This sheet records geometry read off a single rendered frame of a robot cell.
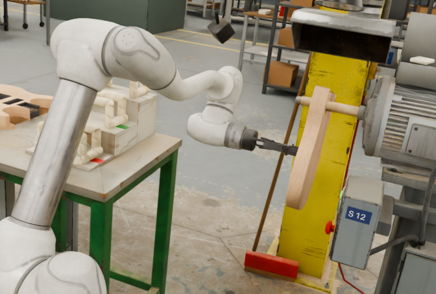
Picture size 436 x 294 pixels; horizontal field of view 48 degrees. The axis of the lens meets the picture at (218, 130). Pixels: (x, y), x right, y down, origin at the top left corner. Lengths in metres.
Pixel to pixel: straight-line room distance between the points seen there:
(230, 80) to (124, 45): 0.60
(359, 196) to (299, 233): 1.50
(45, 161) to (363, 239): 0.83
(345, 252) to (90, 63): 0.83
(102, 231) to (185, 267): 1.26
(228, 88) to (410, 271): 0.80
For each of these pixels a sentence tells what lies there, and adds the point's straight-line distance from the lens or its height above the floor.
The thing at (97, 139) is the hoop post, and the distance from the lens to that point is 1.77.
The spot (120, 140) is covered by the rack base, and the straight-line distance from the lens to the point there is 1.82.
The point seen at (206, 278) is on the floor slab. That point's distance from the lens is 2.79.
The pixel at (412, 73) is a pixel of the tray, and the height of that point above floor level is 1.41.
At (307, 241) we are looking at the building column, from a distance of 2.81.
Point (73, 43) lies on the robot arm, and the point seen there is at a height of 1.41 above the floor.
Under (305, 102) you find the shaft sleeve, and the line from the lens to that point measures 1.60.
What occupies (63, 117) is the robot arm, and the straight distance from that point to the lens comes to 1.28.
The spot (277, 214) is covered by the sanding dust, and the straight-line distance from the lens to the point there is 3.51.
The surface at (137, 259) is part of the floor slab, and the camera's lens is 2.89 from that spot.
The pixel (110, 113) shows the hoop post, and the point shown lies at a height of 1.08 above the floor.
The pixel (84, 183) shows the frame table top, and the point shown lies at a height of 0.93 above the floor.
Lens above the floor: 1.67
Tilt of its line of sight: 20 degrees down
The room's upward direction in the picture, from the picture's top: 7 degrees clockwise
